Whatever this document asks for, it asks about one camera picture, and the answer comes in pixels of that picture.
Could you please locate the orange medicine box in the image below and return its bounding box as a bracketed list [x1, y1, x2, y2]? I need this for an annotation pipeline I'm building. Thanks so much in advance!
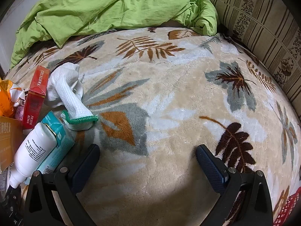
[0, 116, 24, 173]

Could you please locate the white spray bottle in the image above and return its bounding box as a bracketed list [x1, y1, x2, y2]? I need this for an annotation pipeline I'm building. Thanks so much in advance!
[9, 122, 57, 189]

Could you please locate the orange white snack bag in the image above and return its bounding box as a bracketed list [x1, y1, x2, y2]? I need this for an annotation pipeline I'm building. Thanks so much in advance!
[0, 80, 25, 117]

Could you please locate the leaf pattern fleece blanket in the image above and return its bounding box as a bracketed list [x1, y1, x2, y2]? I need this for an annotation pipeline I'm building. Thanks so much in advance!
[6, 27, 300, 225]

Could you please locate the teal tissue pack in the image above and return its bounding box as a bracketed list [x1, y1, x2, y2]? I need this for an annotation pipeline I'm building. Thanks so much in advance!
[24, 111, 76, 185]

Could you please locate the red plastic basket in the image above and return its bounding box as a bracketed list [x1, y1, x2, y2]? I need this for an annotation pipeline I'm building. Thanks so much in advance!
[273, 187, 300, 226]

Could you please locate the red cigarette pack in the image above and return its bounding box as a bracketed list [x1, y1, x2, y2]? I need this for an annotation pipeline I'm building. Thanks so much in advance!
[22, 65, 50, 130]

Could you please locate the green quilt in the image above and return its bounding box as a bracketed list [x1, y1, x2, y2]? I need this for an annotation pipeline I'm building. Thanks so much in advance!
[11, 0, 219, 66]

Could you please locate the white sock green cuff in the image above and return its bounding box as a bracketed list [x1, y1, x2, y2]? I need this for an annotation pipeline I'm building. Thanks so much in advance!
[44, 62, 98, 131]

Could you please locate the striped floral headboard cushion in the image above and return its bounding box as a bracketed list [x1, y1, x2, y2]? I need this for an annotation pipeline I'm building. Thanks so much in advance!
[211, 0, 300, 115]

